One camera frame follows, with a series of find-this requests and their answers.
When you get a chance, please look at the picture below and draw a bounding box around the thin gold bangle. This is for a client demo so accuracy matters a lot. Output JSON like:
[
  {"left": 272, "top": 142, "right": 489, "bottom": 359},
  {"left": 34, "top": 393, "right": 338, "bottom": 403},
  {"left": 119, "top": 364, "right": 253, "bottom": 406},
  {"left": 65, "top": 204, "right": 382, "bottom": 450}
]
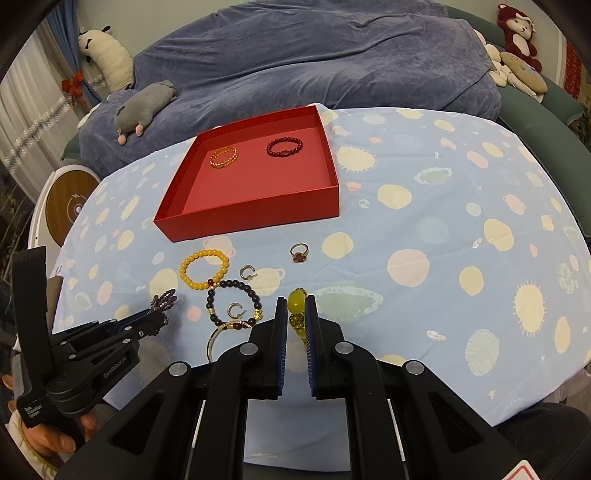
[{"left": 206, "top": 320, "right": 254, "bottom": 363}]

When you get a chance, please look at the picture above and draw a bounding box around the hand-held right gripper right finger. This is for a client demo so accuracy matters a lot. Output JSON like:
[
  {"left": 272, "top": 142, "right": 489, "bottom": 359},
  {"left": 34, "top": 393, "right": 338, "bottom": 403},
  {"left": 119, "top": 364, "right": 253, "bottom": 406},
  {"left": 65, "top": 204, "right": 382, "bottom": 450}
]
[{"left": 305, "top": 295, "right": 527, "bottom": 480}]

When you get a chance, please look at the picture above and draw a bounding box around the red and white card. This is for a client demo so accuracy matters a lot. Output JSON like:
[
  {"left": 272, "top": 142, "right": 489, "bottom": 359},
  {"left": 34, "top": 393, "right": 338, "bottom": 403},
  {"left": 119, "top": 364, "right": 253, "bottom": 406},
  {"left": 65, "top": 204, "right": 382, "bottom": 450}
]
[{"left": 501, "top": 463, "right": 549, "bottom": 480}]

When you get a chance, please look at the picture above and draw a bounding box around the dark red bead bracelet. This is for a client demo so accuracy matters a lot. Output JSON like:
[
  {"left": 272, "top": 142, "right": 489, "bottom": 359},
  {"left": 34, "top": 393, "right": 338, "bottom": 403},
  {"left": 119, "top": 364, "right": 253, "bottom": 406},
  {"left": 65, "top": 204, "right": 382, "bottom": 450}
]
[{"left": 266, "top": 137, "right": 304, "bottom": 160}]

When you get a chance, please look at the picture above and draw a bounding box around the white plush toy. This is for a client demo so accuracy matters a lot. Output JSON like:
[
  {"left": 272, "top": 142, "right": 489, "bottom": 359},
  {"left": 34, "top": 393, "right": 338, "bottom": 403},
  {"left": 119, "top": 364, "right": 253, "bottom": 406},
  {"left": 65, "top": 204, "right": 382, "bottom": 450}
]
[{"left": 485, "top": 44, "right": 546, "bottom": 103}]

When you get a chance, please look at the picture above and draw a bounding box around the blue velvet blanket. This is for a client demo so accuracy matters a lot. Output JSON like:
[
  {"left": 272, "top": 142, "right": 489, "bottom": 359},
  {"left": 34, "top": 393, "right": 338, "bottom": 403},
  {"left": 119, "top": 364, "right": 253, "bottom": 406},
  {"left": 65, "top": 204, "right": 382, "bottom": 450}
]
[{"left": 78, "top": 0, "right": 504, "bottom": 182}]

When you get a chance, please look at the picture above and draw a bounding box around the red hanging decoration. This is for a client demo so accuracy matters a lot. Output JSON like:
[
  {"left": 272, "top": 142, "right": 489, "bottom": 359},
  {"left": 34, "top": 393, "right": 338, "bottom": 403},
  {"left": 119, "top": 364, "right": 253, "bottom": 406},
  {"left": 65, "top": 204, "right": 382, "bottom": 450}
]
[{"left": 563, "top": 39, "right": 584, "bottom": 100}]

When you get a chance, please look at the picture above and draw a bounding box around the red bow tie-back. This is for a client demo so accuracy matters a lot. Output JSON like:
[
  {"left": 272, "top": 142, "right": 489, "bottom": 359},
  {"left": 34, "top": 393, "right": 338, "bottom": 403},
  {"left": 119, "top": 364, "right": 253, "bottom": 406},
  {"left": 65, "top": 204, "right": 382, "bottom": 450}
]
[{"left": 61, "top": 71, "right": 86, "bottom": 110}]

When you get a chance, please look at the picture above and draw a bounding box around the black bead bracelet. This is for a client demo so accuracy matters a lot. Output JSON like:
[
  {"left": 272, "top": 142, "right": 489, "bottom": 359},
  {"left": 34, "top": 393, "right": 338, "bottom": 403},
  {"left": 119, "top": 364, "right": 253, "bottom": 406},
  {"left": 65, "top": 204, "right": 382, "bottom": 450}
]
[{"left": 206, "top": 278, "right": 265, "bottom": 329}]

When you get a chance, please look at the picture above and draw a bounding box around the dark cloth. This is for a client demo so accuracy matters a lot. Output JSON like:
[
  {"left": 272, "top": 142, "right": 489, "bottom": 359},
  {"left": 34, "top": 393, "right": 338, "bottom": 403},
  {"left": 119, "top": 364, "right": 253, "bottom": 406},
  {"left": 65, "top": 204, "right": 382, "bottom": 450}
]
[{"left": 496, "top": 401, "right": 591, "bottom": 480}]

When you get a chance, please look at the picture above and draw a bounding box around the teal padded headboard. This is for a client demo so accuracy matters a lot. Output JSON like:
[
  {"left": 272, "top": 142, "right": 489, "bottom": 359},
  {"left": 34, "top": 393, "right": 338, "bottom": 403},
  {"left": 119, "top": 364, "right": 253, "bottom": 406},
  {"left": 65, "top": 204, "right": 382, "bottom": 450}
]
[{"left": 471, "top": 25, "right": 591, "bottom": 181}]

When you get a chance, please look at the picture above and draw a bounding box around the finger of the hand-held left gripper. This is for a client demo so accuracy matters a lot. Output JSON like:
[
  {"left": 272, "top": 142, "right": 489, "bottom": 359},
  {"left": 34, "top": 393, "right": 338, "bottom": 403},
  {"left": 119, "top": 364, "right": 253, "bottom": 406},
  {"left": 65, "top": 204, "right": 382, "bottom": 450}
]
[
  {"left": 48, "top": 310, "right": 160, "bottom": 352},
  {"left": 69, "top": 312, "right": 171, "bottom": 370}
]

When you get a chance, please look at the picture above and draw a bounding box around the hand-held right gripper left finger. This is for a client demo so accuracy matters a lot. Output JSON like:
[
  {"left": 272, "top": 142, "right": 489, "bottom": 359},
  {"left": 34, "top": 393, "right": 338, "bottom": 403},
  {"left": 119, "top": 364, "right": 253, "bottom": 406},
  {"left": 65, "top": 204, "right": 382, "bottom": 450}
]
[{"left": 55, "top": 296, "right": 289, "bottom": 480}]

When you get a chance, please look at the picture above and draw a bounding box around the gold chain bracelet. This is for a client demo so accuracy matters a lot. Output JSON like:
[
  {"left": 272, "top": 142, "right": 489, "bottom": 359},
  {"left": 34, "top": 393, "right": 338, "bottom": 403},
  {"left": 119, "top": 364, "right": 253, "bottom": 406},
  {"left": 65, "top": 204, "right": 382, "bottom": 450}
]
[{"left": 209, "top": 146, "right": 239, "bottom": 169}]

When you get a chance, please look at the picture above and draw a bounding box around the yellow large bead bracelet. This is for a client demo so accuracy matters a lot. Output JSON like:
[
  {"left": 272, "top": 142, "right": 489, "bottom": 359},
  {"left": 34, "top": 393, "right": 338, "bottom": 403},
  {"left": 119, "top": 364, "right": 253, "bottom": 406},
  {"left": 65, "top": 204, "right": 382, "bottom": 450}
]
[{"left": 287, "top": 287, "right": 309, "bottom": 354}]

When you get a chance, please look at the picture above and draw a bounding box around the yellow small bead bracelet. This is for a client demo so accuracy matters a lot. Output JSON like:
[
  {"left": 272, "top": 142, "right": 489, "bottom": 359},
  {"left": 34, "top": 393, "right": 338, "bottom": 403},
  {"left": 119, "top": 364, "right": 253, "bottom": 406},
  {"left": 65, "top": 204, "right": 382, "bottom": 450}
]
[{"left": 179, "top": 249, "right": 230, "bottom": 291}]

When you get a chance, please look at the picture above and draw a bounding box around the grey plush mouse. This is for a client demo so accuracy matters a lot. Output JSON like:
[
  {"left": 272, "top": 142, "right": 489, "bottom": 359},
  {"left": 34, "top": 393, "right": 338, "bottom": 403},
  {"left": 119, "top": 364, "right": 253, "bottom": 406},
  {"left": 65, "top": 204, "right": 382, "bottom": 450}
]
[{"left": 114, "top": 80, "right": 178, "bottom": 146}]

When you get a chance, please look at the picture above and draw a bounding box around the red plush monkey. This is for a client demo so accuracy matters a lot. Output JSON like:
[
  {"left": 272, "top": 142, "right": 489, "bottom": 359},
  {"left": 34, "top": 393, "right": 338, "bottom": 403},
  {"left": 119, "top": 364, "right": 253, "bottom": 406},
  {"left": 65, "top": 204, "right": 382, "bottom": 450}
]
[{"left": 496, "top": 4, "right": 543, "bottom": 72}]

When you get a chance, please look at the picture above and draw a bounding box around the white sheer curtain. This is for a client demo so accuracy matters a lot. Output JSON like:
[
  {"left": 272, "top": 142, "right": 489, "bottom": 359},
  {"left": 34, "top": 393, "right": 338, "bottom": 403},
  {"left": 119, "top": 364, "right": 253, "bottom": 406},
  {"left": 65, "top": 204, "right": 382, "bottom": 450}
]
[{"left": 0, "top": 18, "right": 90, "bottom": 204}]

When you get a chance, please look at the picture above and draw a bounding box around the purple bead bracelet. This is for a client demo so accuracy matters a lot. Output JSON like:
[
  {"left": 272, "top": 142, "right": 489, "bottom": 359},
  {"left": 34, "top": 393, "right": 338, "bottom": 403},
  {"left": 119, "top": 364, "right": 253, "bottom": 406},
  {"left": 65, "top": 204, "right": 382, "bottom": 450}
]
[{"left": 148, "top": 288, "right": 179, "bottom": 333}]

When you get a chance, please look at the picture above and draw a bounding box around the round white wooden side table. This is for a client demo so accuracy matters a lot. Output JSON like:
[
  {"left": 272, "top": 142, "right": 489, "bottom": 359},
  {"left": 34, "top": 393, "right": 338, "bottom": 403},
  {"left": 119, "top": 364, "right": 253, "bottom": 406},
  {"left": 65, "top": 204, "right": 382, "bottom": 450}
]
[{"left": 28, "top": 159, "right": 100, "bottom": 254}]

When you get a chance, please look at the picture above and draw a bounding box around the person's left hand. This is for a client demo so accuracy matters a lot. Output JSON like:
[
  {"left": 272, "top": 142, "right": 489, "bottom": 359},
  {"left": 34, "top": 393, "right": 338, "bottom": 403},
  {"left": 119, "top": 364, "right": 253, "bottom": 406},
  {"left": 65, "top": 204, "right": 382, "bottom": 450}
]
[{"left": 2, "top": 374, "right": 100, "bottom": 472}]

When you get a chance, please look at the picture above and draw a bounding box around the beige round plush cushion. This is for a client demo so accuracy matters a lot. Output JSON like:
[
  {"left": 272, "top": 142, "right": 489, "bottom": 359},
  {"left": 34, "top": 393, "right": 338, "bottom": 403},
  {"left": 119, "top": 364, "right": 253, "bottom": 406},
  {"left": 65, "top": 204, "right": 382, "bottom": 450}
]
[{"left": 499, "top": 51, "right": 547, "bottom": 95}]

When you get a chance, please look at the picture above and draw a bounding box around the red shallow box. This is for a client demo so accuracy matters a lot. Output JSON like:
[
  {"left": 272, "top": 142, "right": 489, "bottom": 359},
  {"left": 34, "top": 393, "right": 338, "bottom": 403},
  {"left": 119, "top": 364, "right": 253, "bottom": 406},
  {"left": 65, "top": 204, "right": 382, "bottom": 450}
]
[{"left": 153, "top": 104, "right": 341, "bottom": 243}]

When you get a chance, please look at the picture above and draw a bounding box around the white plush sheep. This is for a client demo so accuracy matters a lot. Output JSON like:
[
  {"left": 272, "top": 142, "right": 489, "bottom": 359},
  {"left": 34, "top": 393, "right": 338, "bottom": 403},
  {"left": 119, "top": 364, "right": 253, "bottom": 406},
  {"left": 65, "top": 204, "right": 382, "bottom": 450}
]
[{"left": 76, "top": 25, "right": 136, "bottom": 93}]

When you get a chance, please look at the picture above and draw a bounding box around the light blue planet print cloth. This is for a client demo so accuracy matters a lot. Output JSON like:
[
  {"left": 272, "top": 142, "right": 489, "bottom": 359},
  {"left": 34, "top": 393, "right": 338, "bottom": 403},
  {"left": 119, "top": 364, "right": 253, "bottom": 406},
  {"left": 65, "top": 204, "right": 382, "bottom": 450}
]
[{"left": 53, "top": 105, "right": 589, "bottom": 472}]

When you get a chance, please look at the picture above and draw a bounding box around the blue curtain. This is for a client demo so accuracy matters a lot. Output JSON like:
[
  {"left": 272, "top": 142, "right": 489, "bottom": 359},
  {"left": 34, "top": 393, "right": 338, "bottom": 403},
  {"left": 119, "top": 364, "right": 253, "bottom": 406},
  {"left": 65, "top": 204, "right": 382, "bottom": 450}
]
[{"left": 47, "top": 0, "right": 103, "bottom": 110}]

